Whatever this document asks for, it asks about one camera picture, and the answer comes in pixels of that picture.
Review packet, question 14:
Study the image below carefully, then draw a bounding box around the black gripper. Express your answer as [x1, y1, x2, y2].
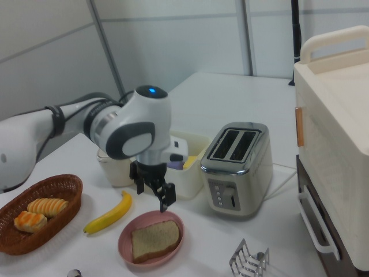
[129, 160, 177, 214]

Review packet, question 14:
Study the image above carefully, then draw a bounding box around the brown bread slice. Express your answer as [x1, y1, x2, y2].
[131, 220, 181, 264]

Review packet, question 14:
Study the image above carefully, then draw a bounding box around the pink plate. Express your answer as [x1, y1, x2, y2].
[117, 209, 185, 265]

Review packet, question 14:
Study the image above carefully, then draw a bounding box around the long striped bread roll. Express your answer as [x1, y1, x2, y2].
[27, 197, 70, 218]

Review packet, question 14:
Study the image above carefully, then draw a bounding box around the white rectangular plastic bin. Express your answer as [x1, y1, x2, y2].
[129, 130, 213, 200]

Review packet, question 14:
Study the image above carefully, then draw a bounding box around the white round lidded canister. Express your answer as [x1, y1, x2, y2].
[96, 147, 137, 188]

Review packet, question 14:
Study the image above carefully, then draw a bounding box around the yellow item in bin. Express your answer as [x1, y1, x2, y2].
[182, 155, 200, 170]

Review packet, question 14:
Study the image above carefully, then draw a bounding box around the yellow banana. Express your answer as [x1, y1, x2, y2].
[83, 190, 133, 235]

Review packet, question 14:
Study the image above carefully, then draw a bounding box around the cream and chrome toaster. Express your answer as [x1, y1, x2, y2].
[200, 122, 274, 222]

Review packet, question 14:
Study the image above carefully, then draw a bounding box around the brown wicker basket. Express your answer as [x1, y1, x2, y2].
[0, 174, 84, 256]

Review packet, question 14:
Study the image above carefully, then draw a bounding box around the metal toast rack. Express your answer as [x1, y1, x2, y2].
[229, 238, 270, 277]

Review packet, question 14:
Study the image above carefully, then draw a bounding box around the orange glazed pastry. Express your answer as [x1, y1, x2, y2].
[14, 210, 48, 233]

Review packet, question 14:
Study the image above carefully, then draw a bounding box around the dark brown oven unit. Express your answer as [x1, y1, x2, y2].
[296, 155, 361, 277]

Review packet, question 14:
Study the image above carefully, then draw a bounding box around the black pole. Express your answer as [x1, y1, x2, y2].
[290, 0, 303, 63]

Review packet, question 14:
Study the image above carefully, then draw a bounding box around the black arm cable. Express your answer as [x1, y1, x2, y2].
[36, 91, 135, 159]

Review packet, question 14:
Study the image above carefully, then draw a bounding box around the black cable strap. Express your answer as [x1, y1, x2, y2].
[44, 105, 66, 137]

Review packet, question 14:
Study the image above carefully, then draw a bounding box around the white toaster power cable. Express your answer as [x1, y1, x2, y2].
[264, 163, 298, 200]

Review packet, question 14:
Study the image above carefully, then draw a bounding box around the copper cabinet door handle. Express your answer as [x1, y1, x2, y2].
[295, 107, 305, 148]

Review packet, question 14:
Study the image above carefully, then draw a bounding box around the white oven bar handle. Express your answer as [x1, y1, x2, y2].
[296, 184, 341, 261]

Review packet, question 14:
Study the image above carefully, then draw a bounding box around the cream cabinet with top handle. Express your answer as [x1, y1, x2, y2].
[293, 25, 369, 272]

